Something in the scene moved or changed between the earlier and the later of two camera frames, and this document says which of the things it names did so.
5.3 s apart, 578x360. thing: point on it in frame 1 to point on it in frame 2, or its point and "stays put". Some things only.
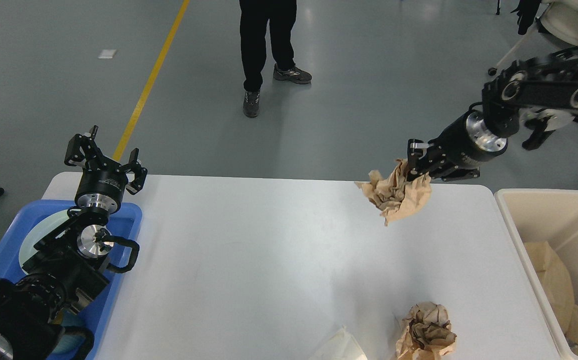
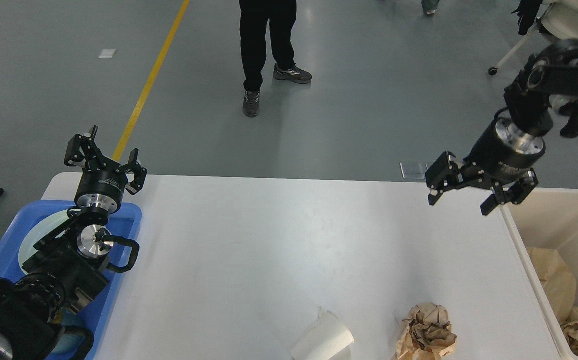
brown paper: (426, 333) stays put
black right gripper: (468, 141) to (502, 154)
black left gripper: (101, 186) stays put
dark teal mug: (77, 340) stays put
